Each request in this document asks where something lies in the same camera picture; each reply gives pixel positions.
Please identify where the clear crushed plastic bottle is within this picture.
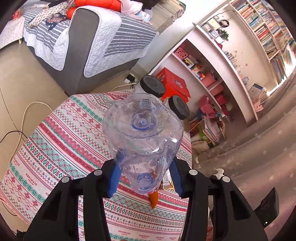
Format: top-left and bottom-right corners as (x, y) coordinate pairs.
(102, 93), (184, 194)

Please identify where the lace curtain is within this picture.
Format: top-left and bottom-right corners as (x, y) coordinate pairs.
(194, 73), (295, 240)

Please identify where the patterned tablecloth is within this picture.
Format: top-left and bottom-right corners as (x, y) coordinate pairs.
(1, 90), (188, 240)

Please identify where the stack of papers in rack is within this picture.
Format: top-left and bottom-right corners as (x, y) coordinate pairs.
(189, 115), (226, 154)

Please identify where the pink basket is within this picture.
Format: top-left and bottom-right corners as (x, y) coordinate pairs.
(198, 95), (216, 116)

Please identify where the jar with nuts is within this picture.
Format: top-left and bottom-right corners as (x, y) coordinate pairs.
(163, 95), (190, 121)

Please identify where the red gift box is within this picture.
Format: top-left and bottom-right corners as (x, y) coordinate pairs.
(156, 68), (191, 103)

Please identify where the white pink bookshelf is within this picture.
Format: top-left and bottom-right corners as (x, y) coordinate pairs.
(149, 0), (296, 127)

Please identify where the jar with brown snacks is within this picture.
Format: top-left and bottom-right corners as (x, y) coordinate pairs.
(134, 75), (166, 98)

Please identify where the grey sofa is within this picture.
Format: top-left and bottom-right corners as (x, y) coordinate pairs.
(35, 9), (138, 96)

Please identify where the stack of books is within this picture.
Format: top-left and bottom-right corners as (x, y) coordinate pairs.
(149, 0), (186, 34)

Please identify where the orange cushion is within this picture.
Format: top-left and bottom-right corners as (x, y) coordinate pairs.
(66, 0), (121, 20)

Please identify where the white cable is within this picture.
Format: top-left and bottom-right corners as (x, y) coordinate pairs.
(9, 82), (139, 163)

